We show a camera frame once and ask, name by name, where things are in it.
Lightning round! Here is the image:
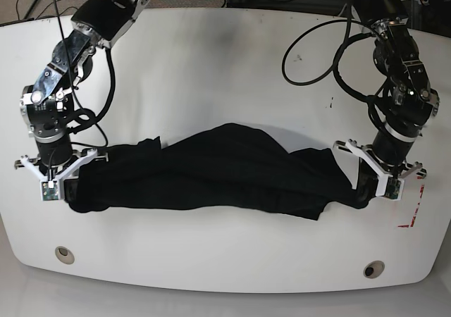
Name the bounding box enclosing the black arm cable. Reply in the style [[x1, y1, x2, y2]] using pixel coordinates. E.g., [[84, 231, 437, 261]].
[[45, 0, 117, 149], [280, 0, 395, 103]]

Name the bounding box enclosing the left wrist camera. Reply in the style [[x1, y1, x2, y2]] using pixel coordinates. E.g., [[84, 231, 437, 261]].
[[382, 177, 404, 201]]

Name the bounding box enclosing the black t-shirt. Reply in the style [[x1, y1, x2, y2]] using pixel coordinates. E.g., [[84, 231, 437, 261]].
[[69, 123, 355, 220]]

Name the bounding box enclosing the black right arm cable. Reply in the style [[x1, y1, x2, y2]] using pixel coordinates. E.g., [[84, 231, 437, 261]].
[[45, 0, 117, 149]]

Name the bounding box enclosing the table cable grommet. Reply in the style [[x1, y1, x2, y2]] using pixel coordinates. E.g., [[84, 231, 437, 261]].
[[363, 260, 385, 279], [55, 247, 75, 265]]

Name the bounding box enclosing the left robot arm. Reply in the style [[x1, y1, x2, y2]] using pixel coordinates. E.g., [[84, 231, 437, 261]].
[[333, 0, 440, 204]]

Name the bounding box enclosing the right table cable grommet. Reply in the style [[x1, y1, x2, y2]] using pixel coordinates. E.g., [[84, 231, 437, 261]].
[[363, 260, 385, 279]]

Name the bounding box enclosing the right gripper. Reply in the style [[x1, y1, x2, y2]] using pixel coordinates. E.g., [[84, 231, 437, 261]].
[[14, 133, 109, 204]]

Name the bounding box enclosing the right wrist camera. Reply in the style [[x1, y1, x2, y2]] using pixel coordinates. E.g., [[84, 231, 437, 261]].
[[40, 181, 61, 201]]

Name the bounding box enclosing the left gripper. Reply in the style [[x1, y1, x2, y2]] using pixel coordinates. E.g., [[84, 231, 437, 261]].
[[333, 121, 427, 209]]

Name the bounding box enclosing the left table cable grommet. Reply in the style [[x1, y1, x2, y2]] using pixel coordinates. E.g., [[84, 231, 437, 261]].
[[55, 247, 75, 265]]

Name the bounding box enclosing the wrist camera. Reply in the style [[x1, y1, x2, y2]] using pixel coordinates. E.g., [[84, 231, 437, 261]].
[[40, 181, 61, 201], [382, 177, 404, 201]]

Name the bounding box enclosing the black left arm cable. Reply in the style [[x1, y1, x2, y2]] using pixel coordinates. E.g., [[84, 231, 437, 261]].
[[280, 0, 395, 103]]

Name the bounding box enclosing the red tape rectangle marking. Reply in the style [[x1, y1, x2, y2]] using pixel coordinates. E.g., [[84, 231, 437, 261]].
[[394, 176, 426, 228]]

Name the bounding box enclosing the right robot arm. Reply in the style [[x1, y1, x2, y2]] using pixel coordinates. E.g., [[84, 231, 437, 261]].
[[14, 0, 150, 201]]

